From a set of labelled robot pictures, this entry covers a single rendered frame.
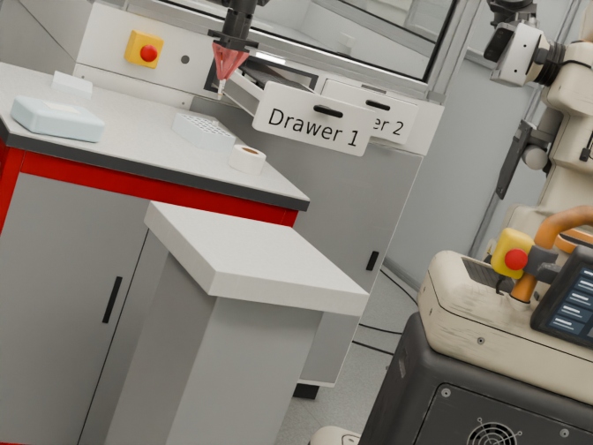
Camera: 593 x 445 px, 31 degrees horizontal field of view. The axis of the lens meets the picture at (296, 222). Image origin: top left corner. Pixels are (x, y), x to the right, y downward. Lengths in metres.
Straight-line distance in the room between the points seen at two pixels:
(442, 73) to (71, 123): 1.27
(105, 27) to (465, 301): 1.20
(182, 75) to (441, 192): 2.28
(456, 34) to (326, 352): 0.97
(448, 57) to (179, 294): 1.44
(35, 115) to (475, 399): 0.90
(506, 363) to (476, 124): 2.92
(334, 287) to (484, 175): 2.92
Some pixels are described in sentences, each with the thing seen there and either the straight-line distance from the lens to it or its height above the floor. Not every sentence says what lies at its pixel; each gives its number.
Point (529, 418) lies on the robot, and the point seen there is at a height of 0.64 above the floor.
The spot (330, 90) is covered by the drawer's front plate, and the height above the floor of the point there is 0.90.
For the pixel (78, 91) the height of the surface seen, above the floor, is 0.77.
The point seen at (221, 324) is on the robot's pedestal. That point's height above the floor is 0.66.
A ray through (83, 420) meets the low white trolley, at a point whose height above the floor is 0.20.
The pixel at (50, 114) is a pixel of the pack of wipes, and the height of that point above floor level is 0.80.
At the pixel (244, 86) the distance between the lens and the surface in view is 2.52.
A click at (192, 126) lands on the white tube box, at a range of 2.31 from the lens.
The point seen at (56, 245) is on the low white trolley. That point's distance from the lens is 2.06.
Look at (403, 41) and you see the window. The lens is 2.90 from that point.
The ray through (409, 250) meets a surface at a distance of 4.84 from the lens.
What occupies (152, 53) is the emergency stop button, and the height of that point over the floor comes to 0.88.
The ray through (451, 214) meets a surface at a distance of 4.66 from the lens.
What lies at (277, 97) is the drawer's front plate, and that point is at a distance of 2.38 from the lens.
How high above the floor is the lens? 1.23
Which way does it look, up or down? 14 degrees down
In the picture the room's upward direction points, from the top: 20 degrees clockwise
